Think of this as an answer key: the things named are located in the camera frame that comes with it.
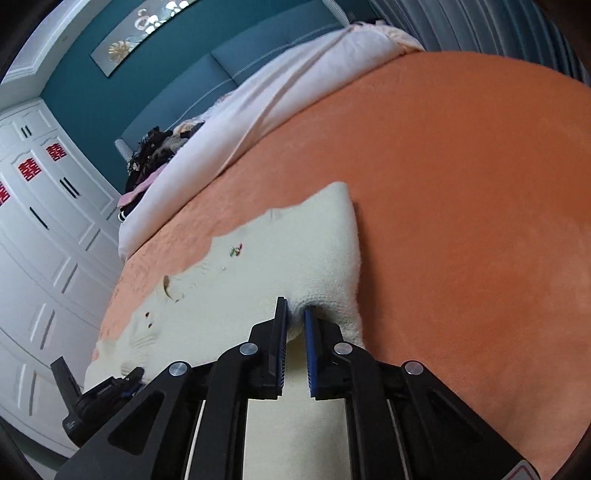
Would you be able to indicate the pale pink duvet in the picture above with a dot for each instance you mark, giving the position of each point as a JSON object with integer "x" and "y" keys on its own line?
{"x": 285, "y": 86}

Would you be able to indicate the grey blue striped curtain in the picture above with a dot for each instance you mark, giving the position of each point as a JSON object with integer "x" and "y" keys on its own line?
{"x": 513, "y": 29}

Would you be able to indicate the white wardrobe with red stickers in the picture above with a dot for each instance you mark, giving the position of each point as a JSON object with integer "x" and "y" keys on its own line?
{"x": 59, "y": 266}

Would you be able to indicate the orange plush bed blanket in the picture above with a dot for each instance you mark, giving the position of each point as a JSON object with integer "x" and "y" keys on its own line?
{"x": 471, "y": 179}

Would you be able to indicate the pile of dark clothes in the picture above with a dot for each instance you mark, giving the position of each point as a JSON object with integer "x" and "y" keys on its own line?
{"x": 154, "y": 152}

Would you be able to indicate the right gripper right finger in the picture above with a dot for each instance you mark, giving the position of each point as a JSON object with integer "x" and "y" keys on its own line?
{"x": 370, "y": 389}

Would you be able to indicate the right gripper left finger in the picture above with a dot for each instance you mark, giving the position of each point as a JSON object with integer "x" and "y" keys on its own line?
{"x": 253, "y": 370}

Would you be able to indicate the silver floral wall art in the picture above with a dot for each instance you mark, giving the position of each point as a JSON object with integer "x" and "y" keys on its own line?
{"x": 132, "y": 30}

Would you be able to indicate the teal upholstered headboard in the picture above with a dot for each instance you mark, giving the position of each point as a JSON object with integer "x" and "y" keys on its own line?
{"x": 225, "y": 68}

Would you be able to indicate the cream knit sweater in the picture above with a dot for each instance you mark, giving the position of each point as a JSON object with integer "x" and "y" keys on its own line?
{"x": 308, "y": 254}

